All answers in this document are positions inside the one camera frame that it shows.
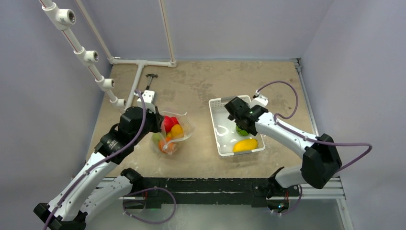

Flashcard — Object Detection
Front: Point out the green watermelon toy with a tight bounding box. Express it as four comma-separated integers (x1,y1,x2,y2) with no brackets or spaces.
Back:
235,125,249,137

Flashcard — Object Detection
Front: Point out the green pear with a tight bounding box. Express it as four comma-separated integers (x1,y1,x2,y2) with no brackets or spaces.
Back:
151,133,163,143

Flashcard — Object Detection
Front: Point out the red dark apple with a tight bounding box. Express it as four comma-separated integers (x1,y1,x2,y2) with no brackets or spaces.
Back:
171,116,180,125

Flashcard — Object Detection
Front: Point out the clear zip top bag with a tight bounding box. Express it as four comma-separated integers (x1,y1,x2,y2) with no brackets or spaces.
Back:
150,111,194,155

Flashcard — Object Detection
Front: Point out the yellow pear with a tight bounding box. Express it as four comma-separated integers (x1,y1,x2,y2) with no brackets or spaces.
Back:
170,124,184,139

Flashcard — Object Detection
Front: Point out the orange fruit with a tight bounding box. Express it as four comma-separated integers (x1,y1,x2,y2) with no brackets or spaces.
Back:
158,137,176,155

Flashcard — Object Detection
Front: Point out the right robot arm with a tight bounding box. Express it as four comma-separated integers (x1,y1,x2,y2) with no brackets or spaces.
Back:
225,97,342,195

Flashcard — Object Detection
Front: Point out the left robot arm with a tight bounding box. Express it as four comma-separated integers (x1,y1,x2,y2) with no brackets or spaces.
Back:
34,105,164,230

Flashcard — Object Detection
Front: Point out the white plastic basket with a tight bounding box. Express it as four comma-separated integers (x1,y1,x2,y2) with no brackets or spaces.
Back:
209,96,265,157

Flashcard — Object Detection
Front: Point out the yellow mango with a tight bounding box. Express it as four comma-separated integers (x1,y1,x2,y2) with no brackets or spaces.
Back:
232,138,258,153

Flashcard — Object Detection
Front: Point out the small black hammer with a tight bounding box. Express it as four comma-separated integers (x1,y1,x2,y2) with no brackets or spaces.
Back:
145,73,158,90

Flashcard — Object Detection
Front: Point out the black base bar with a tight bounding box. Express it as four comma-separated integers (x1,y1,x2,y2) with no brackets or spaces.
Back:
122,168,300,210

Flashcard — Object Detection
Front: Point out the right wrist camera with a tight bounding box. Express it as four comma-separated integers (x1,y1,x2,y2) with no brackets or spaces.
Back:
250,91,269,107

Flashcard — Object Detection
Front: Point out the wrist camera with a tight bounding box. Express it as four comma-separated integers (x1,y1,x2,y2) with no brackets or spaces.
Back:
142,90,157,113
250,91,269,107

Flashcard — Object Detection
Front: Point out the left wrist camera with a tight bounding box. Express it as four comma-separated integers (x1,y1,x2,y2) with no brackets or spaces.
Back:
142,90,157,113

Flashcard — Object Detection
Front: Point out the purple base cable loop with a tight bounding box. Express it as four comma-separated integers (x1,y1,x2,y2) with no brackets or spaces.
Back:
122,187,177,225

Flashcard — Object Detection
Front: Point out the aluminium rail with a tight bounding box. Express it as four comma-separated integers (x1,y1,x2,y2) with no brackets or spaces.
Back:
292,58,354,230

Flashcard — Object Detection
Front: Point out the white pvc pipe frame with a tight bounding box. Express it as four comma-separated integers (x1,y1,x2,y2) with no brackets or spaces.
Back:
39,0,177,113

